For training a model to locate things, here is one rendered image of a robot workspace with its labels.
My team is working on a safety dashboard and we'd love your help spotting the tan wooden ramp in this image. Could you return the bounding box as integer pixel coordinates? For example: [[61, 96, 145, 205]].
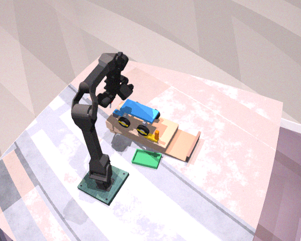
[[106, 113, 201, 162]]

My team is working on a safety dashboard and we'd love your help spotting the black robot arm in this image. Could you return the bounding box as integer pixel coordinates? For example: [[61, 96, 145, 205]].
[[71, 52, 134, 192]]

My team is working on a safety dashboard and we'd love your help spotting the small blue trolley with black wheels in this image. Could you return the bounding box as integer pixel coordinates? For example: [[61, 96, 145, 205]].
[[113, 99, 161, 136]]

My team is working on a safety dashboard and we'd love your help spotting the yellow wheel chock with orange handle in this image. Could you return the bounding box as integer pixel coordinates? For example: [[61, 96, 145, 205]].
[[144, 130, 159, 143]]

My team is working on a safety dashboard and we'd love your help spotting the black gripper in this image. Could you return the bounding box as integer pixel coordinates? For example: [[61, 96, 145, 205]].
[[96, 75, 129, 108]]

